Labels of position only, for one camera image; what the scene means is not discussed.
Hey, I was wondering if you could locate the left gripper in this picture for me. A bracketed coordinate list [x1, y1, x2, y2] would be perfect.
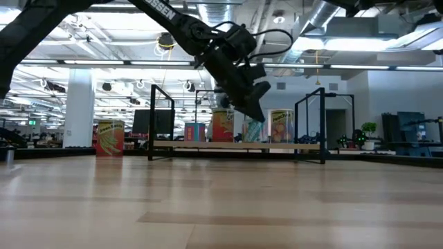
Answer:
[203, 47, 273, 123]

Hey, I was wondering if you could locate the orange red corn can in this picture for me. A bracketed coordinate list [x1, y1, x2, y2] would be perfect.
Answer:
[211, 108, 235, 143]

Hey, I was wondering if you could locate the peaches can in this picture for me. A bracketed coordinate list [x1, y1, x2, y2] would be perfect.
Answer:
[269, 109, 296, 144]

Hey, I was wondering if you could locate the blue tomatoes can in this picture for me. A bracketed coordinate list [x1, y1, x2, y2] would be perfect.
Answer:
[184, 122, 207, 142]

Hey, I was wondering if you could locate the green beans can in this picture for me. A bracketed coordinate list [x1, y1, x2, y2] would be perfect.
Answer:
[96, 120, 125, 157]

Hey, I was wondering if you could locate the black-framed wooden shelf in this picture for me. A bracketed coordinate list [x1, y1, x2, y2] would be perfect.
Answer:
[147, 84, 355, 165]

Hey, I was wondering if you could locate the black monitor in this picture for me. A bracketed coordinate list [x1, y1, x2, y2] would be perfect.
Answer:
[132, 109, 174, 135]

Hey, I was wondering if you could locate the potted green plant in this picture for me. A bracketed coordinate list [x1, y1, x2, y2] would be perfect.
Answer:
[361, 121, 379, 151]

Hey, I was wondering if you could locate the blue cabinet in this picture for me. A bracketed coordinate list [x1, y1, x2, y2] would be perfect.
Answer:
[396, 111, 427, 156]

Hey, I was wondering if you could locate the white pillar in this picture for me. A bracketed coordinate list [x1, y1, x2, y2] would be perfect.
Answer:
[63, 68, 96, 149]

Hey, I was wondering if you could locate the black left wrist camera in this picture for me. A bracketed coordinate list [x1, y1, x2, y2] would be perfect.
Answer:
[247, 64, 267, 83]

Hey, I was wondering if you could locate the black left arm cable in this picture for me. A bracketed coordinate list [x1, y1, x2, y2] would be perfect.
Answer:
[210, 21, 294, 66]

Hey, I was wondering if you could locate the black ceiling cord reel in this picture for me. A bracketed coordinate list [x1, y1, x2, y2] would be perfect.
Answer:
[157, 33, 177, 51]

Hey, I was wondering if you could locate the silver ceiling duct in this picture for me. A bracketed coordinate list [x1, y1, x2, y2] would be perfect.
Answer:
[276, 0, 349, 66]

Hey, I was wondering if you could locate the black table edge rail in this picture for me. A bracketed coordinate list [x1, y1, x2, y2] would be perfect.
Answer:
[0, 147, 443, 169]

